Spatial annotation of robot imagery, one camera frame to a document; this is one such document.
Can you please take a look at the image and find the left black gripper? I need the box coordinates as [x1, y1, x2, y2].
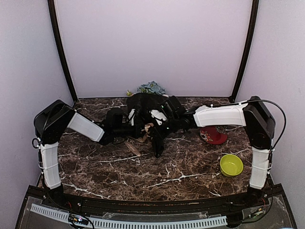
[113, 122, 151, 139]

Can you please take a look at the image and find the beige satin ribbon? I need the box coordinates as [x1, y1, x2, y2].
[124, 123, 154, 156]

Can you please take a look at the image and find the black wrapping paper sheet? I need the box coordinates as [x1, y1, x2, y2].
[126, 93, 173, 158]

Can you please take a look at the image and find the white pink flower bunch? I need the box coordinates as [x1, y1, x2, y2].
[126, 90, 134, 96]

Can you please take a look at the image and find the blue hydrangea flower stem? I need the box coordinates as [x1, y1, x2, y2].
[137, 81, 166, 95]

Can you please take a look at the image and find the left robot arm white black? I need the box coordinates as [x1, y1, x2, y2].
[33, 100, 145, 208]

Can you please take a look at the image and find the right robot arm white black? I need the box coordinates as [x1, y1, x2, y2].
[148, 96, 287, 207]

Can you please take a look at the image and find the red floral plate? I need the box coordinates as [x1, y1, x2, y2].
[200, 126, 228, 145]

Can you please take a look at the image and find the lime green bowl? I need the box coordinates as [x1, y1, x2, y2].
[220, 154, 244, 177]

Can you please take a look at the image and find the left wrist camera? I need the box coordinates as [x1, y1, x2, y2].
[128, 108, 139, 126]

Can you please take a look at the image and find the black front table rail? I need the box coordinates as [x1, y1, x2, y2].
[54, 192, 250, 215]

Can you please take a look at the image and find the grey slotted cable duct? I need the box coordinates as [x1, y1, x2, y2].
[30, 204, 227, 229]

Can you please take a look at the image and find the left black frame post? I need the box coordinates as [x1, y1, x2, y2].
[47, 0, 78, 103]

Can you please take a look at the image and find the black frame post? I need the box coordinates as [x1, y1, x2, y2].
[47, 0, 78, 103]
[229, 0, 259, 103]

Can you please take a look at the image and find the right black frame post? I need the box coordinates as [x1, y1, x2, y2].
[229, 0, 259, 103]

